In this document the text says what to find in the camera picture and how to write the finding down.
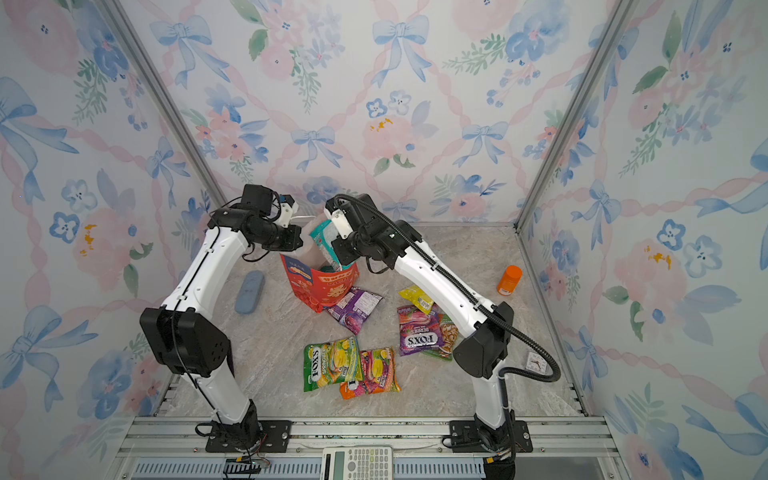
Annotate teal snack packet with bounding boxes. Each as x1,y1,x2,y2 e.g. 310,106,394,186
309,220,350,271

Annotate yellow snack packet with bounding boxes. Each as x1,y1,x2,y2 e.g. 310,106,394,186
399,285,434,314

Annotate red paper gift bag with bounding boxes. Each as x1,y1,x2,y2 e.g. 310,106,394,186
281,216,359,312

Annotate orange pink Fox's candy bag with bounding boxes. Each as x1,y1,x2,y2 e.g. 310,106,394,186
340,347,401,400

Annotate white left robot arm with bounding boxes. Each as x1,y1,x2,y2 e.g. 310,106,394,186
139,195,302,425

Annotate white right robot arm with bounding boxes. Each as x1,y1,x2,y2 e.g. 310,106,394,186
324,202,513,452

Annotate purple Fox's candy bag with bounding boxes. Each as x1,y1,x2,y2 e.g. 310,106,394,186
397,305,445,356

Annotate green Fox's candy bag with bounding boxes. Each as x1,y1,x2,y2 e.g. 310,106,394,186
303,336,363,392

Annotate blue fabric case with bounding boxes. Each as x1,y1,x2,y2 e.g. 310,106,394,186
234,270,265,315

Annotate purple snack packet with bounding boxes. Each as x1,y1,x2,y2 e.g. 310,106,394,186
325,286,383,335

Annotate green nut snack packet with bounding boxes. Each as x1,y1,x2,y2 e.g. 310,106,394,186
423,310,459,362

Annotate orange bottle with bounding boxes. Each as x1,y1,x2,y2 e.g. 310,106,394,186
497,265,523,296

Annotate small white card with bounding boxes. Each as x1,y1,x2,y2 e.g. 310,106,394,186
525,351,549,376

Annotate grey calculator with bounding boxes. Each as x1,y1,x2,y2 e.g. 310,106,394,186
320,446,394,480

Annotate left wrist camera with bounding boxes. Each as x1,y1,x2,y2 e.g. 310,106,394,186
240,184,299,227

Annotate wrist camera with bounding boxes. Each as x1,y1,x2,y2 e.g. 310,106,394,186
240,184,299,227
324,194,378,240

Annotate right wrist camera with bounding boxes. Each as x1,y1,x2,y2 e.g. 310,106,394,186
324,194,378,240

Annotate black corrugated cable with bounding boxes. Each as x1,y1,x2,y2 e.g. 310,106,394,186
335,193,562,383

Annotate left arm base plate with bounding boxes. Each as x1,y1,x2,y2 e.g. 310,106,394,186
205,420,293,455

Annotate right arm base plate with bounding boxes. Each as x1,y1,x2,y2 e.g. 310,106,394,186
442,419,533,454

